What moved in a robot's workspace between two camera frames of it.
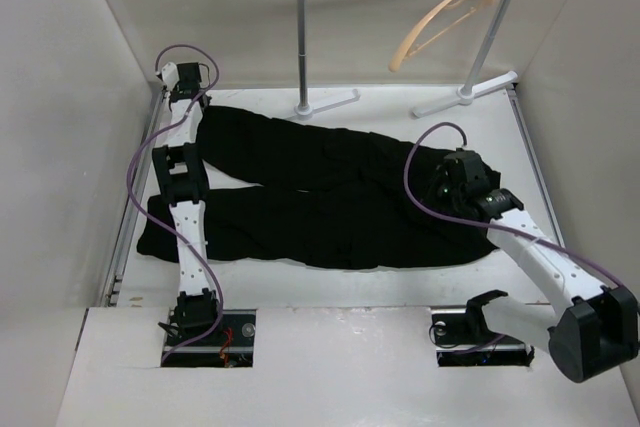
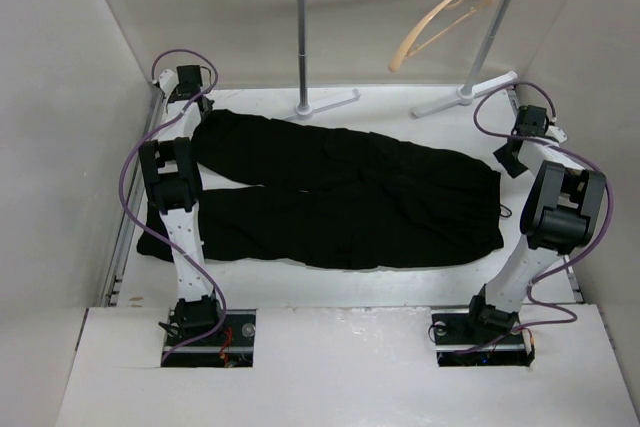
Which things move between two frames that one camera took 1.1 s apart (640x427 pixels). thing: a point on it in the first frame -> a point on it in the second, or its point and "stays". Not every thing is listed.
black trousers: x=367 y=199 stays
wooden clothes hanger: x=402 y=52 stays
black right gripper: x=439 y=176 -> x=513 y=169
